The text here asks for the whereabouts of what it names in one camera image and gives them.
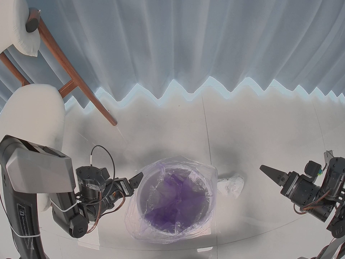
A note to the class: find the purple plastic bag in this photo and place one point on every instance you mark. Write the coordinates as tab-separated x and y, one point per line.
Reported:
175	198

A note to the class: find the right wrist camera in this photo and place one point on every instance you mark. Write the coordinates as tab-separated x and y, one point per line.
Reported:
312	170

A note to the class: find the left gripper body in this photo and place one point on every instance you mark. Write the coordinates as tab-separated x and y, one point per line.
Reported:
124	187

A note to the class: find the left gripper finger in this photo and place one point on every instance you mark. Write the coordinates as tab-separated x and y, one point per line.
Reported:
137	181

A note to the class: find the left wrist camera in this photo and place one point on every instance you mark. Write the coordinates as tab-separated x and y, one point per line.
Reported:
105	175

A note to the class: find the white cushioned wooden chair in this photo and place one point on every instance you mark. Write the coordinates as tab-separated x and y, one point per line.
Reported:
32	112

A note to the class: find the white trash bin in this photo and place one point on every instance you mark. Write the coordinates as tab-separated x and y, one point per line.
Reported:
142	198

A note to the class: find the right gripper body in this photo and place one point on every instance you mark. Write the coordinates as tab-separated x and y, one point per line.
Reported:
299	189

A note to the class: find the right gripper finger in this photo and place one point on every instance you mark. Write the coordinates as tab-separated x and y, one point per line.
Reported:
277	175

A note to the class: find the pale blue curtain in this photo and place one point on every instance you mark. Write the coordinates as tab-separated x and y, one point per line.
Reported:
188	36

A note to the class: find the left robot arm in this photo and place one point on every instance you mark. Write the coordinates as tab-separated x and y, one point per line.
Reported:
35	171

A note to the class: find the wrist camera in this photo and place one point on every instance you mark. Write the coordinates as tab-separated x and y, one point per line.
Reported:
105	175
312	170

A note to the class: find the crumpled white paper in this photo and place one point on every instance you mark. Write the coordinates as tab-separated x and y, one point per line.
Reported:
231	186

